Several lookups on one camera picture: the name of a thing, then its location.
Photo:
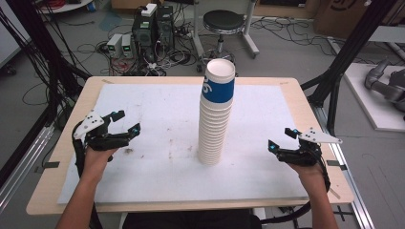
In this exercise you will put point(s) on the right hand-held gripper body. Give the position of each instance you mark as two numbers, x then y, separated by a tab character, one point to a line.
304	156

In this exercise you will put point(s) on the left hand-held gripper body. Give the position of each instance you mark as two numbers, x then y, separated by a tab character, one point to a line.
95	140

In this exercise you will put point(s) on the stack of white paper cups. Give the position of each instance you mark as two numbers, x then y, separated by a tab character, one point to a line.
215	127

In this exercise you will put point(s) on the person's right hand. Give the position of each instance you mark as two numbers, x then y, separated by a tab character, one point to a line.
310	178

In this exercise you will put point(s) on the person's left hand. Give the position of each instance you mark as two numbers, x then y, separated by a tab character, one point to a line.
95	165

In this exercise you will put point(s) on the black tape strip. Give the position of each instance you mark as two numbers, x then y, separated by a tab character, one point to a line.
51	164
336	164

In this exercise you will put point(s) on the white table mat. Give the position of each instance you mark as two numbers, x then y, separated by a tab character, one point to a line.
159	171

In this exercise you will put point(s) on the grey power supply unit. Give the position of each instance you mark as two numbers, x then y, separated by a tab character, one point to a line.
127	46
114	44

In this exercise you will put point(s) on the white floor platform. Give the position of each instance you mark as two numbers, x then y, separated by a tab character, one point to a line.
379	111

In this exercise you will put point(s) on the black computer tower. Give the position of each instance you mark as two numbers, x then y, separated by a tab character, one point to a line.
153	35

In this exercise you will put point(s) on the black round stool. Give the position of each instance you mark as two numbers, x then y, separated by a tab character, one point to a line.
223	20
251	38

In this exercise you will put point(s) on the person's dark clothing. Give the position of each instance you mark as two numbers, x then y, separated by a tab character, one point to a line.
191	221

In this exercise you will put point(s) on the white box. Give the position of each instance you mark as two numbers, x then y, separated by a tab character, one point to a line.
149	10

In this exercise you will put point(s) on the cardboard box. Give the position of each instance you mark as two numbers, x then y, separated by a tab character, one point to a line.
344	16

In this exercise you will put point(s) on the aluminium rail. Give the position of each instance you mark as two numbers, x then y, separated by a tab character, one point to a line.
22	168
356	197

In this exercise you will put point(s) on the black metal frame post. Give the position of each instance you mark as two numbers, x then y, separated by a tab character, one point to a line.
353	47
47	47

